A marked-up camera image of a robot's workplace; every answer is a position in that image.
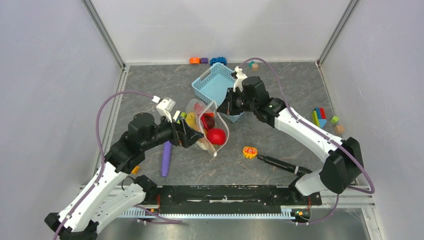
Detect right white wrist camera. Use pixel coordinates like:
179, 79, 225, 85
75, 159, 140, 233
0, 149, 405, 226
231, 66, 247, 92

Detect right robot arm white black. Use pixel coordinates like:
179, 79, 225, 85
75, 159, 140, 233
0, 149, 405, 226
217, 76, 364, 204

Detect purple toy microphone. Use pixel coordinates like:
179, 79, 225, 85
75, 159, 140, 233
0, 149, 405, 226
161, 141, 173, 178

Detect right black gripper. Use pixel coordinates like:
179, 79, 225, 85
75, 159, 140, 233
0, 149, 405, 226
217, 87, 257, 116

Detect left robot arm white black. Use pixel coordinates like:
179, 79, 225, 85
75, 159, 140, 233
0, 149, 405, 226
44, 112, 204, 240

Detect clear dotted zip top bag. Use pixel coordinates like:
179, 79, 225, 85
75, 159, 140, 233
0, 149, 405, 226
185, 99, 230, 157

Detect yellow toy pear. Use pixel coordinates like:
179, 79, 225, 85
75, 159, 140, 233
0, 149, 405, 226
185, 112, 197, 129

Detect tan wooden cube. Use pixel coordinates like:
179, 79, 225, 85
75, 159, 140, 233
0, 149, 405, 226
334, 124, 345, 134

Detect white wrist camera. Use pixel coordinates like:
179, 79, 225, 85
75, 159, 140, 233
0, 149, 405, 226
152, 95, 177, 123
231, 66, 247, 92

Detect orange wedge block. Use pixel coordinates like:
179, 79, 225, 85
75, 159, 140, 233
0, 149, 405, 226
131, 165, 140, 175

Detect black marker pen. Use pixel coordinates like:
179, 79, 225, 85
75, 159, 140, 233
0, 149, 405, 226
257, 154, 313, 177

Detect red toy tomato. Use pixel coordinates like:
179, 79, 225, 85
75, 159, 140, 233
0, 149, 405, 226
206, 128, 227, 145

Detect white green block stack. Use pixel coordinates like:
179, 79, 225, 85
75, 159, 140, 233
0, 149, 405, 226
178, 112, 187, 120

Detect purple block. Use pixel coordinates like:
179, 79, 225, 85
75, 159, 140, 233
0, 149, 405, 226
200, 57, 209, 64

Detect red toy chili pepper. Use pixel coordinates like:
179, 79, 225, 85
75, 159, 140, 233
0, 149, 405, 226
200, 112, 215, 120

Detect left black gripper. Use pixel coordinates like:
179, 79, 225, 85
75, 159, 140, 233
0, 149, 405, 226
143, 111, 205, 150

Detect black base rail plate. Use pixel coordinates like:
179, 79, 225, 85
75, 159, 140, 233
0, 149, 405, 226
142, 185, 322, 215

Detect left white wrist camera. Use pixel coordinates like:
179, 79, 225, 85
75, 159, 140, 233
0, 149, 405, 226
152, 95, 177, 123

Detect green cube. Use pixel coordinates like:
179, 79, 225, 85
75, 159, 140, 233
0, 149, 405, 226
330, 116, 339, 124

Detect dark red toy onion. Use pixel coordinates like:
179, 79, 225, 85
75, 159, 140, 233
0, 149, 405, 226
200, 118, 216, 131

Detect teal and tan cubes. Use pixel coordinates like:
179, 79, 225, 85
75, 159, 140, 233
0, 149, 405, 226
249, 60, 259, 72

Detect orange round toy slice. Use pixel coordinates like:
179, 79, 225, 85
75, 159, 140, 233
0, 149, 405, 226
242, 146, 258, 159

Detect light blue plastic basket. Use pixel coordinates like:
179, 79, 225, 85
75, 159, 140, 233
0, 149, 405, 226
191, 63, 235, 106

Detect blue toy car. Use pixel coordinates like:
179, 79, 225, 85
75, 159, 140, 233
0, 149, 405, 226
209, 56, 227, 66

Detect orange cylinder block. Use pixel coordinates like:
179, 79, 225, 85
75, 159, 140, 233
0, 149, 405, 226
189, 57, 201, 65

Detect multicolour block stack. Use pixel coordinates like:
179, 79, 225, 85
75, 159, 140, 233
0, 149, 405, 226
312, 107, 328, 129

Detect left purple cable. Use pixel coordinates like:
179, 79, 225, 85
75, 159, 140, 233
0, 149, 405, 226
52, 91, 157, 240

